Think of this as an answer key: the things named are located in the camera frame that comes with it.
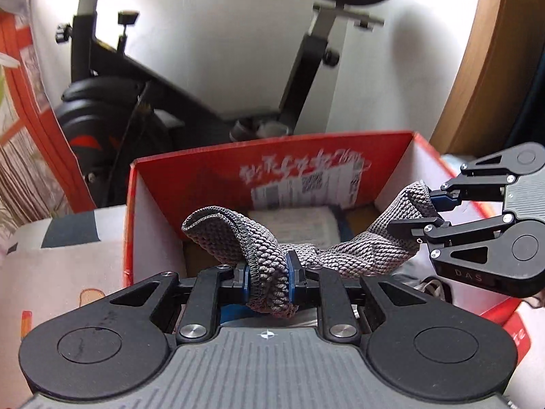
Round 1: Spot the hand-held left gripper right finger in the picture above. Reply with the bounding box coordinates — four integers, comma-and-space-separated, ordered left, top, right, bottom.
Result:
286, 251, 426, 344

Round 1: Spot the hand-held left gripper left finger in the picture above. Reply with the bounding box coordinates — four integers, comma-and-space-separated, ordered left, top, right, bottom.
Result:
108, 264, 250, 344

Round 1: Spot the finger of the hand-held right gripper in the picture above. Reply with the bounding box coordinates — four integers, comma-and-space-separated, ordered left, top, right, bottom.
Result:
387, 213, 514, 261
428, 147, 518, 212

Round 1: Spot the grey knitted cloth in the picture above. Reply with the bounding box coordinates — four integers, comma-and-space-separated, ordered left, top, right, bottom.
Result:
181, 181, 439, 320

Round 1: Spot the dark blue pack white label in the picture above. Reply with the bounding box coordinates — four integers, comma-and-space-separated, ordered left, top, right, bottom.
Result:
248, 206, 342, 248

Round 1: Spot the red cardboard box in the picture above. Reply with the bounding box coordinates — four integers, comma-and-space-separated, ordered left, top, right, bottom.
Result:
123, 131, 524, 329

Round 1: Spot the red printed packet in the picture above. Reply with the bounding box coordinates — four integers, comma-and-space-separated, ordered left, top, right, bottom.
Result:
502, 311, 534, 363

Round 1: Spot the wooden door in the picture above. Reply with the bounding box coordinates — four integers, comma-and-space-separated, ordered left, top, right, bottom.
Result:
430, 0, 545, 156

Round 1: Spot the printed tablecloth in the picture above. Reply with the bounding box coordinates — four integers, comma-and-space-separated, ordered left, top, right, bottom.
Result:
0, 209, 133, 350

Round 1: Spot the black exercise bike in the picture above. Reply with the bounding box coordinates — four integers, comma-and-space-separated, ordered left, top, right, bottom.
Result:
53, 0, 399, 214

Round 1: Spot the printed curtain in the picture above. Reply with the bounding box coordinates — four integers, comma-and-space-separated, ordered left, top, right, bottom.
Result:
0, 0, 98, 226

